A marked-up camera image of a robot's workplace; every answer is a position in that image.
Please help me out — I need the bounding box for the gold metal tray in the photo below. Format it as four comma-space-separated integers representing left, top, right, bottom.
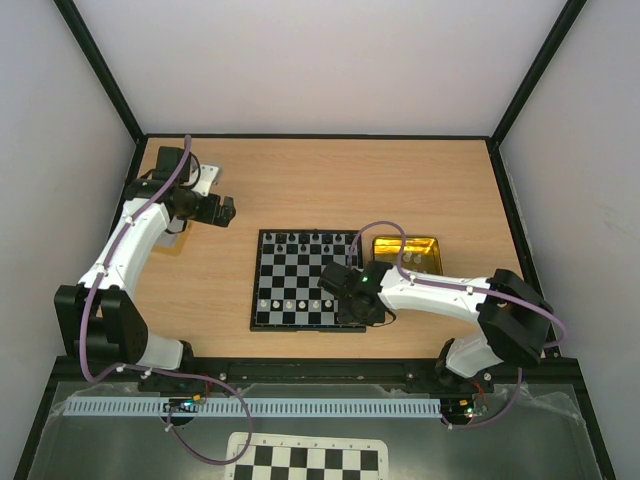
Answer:
372, 235, 443, 275

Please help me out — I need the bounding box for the black grey chess board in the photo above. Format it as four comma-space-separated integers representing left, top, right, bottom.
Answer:
249, 229, 366, 333

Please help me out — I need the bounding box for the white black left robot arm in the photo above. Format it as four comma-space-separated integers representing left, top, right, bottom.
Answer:
54, 137, 236, 383

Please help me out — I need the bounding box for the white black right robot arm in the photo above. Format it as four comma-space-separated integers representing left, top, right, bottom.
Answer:
318, 261, 552, 392

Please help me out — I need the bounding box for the checkered calibration board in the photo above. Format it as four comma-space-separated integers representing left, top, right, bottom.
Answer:
224, 432, 390, 480

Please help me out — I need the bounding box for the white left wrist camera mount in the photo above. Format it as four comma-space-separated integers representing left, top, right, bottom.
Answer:
190, 164, 222, 197

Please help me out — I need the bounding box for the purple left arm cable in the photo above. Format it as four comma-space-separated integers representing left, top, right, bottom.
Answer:
79, 134, 255, 464

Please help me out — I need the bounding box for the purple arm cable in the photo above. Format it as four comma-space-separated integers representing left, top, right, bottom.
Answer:
79, 134, 255, 464
348, 220, 570, 431

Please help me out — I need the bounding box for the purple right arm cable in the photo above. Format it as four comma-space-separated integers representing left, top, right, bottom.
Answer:
348, 220, 570, 431

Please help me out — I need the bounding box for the black mounting rail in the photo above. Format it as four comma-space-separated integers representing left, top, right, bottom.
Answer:
137, 357, 494, 394

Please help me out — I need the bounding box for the white slotted cable duct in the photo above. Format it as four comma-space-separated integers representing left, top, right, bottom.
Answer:
62, 397, 441, 419

